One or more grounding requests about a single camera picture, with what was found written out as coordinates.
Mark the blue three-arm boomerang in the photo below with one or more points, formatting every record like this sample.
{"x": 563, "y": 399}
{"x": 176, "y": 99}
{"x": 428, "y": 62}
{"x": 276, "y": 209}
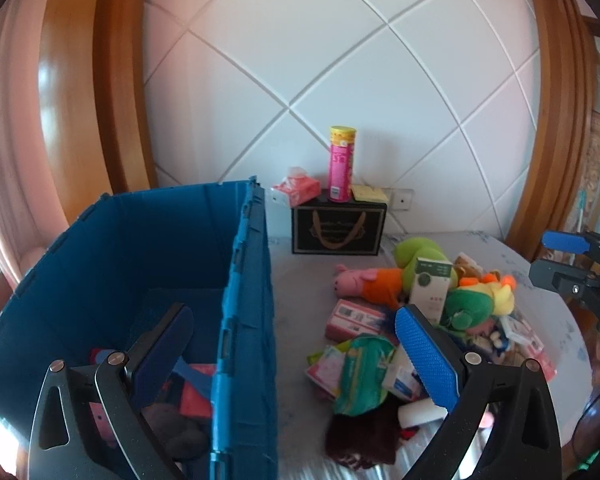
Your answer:
{"x": 187, "y": 372}

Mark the pink pig plush orange dress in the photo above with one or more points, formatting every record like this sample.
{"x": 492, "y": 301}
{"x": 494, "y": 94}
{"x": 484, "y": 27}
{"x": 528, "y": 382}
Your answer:
{"x": 370, "y": 282}

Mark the dark green plush toy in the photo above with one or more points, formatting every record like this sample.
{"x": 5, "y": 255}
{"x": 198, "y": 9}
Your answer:
{"x": 462, "y": 307}

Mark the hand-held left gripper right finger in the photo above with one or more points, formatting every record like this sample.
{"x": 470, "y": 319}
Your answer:
{"x": 425, "y": 360}

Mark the grey plush toy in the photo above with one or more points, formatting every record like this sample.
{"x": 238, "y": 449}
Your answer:
{"x": 180, "y": 435}

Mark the yellow duck plush toy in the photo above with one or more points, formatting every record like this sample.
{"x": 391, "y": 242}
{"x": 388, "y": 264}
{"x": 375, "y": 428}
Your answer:
{"x": 497, "y": 297}

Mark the pink snack canister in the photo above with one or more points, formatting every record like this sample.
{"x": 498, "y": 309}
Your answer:
{"x": 342, "y": 165}

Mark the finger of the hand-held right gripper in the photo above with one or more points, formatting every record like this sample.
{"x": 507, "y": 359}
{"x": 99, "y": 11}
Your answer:
{"x": 565, "y": 242}
{"x": 560, "y": 277}

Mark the white wall socket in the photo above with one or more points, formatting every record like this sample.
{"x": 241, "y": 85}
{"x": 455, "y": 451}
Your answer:
{"x": 402, "y": 200}

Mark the pink white barcode box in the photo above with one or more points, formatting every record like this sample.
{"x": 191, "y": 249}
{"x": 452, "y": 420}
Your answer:
{"x": 355, "y": 320}

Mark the lime green plush toy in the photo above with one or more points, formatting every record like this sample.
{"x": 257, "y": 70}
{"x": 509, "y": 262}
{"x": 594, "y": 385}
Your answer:
{"x": 420, "y": 252}

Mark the pink curtain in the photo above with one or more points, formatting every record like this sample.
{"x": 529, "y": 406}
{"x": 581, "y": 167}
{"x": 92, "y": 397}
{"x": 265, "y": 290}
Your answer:
{"x": 15, "y": 135}

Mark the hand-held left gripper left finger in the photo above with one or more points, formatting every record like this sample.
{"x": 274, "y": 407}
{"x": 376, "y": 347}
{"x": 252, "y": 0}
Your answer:
{"x": 152, "y": 360}

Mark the blue plastic crate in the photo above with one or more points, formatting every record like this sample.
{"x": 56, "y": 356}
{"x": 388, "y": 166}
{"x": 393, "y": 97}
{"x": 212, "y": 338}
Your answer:
{"x": 130, "y": 250}

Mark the wooden headboard post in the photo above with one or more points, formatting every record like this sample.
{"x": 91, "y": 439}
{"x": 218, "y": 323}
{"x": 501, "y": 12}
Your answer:
{"x": 95, "y": 85}
{"x": 555, "y": 110}

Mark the dark maroon cloth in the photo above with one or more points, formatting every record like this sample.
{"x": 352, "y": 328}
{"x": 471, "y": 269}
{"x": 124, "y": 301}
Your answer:
{"x": 362, "y": 435}

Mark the green white carton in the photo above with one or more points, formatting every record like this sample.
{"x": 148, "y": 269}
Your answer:
{"x": 430, "y": 285}

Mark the red white small box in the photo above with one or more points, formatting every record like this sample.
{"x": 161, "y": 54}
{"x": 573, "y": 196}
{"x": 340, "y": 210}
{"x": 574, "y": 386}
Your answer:
{"x": 527, "y": 342}

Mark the pink packet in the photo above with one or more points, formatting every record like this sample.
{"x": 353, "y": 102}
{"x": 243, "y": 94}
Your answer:
{"x": 322, "y": 367}

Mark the black gift box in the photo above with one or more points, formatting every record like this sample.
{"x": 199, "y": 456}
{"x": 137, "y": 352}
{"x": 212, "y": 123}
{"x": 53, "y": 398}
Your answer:
{"x": 337, "y": 227}

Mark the brown plush toy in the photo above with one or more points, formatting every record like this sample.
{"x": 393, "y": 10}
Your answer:
{"x": 467, "y": 265}

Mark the small pink tissue pack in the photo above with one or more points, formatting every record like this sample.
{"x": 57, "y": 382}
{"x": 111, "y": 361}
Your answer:
{"x": 297, "y": 187}

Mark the white blue medicine box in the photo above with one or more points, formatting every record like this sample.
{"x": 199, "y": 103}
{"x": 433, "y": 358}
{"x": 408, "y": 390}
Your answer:
{"x": 402, "y": 380}

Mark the white plastic bottle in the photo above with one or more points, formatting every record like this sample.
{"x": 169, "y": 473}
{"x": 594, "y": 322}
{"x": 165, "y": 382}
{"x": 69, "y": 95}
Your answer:
{"x": 420, "y": 413}

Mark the yellow note pad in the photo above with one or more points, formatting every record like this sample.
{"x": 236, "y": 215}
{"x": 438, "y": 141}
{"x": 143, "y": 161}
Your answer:
{"x": 369, "y": 194}

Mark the green wet wipes pack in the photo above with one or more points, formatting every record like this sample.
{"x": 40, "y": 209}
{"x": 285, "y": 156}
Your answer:
{"x": 365, "y": 375}

